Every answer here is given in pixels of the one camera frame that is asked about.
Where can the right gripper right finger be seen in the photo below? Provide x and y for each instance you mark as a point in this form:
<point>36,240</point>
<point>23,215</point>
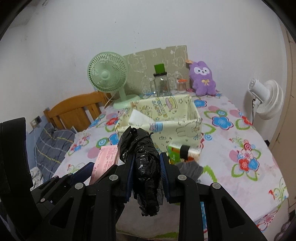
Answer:
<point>225,219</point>

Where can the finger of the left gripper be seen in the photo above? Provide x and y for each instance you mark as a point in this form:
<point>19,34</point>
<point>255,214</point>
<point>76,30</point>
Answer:
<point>82,174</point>
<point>58,201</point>

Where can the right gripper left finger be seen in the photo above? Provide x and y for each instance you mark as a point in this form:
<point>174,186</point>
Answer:
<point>102,203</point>

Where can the pink paper packet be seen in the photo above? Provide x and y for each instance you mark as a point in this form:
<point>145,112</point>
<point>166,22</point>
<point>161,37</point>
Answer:
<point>107,157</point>

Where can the grey drawstring pouch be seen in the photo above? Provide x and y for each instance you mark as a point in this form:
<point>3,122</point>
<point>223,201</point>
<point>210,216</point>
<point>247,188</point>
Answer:
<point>191,169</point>

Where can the white foam towel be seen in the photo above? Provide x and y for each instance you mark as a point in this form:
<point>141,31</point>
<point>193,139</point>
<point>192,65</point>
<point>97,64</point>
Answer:
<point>139,119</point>

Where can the green tissue pack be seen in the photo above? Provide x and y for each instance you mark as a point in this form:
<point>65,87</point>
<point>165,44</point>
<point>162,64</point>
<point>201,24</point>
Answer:
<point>182,153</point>

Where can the crumpled white cloth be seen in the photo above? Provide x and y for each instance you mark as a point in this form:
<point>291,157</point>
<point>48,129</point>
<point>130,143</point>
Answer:
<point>37,177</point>

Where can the grey plaid pillow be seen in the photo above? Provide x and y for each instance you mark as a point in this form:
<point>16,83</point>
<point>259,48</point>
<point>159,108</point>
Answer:
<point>50,149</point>

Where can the floral tablecloth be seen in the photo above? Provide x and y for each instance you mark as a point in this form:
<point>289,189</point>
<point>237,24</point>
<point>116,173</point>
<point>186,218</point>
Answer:
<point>233,154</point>

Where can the green desk fan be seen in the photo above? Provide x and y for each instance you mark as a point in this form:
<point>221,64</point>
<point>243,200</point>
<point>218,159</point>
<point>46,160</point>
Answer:
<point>108,72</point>

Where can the yellow cartoon fabric storage box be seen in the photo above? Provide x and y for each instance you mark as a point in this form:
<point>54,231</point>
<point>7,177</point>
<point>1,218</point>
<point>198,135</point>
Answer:
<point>175,119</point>

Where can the glass mason jar mug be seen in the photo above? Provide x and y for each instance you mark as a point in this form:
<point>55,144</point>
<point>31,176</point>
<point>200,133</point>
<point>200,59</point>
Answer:
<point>160,85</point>

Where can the patterned cardboard panel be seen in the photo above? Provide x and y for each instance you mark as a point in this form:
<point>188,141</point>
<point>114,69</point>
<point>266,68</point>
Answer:
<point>141,68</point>

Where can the white standing fan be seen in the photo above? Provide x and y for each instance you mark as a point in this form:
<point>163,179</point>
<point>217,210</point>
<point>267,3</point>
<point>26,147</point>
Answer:
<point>268,98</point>

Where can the green cup on jar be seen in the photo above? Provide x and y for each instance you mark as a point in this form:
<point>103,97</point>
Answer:
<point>159,69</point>

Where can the cotton swab container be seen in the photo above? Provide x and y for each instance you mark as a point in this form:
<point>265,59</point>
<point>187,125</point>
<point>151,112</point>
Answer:
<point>181,85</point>

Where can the purple plush bunny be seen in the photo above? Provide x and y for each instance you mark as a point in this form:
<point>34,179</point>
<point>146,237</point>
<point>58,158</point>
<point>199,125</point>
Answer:
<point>201,78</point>

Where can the wall power socket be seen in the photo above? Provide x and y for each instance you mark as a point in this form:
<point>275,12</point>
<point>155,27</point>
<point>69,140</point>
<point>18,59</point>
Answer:
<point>35,122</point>

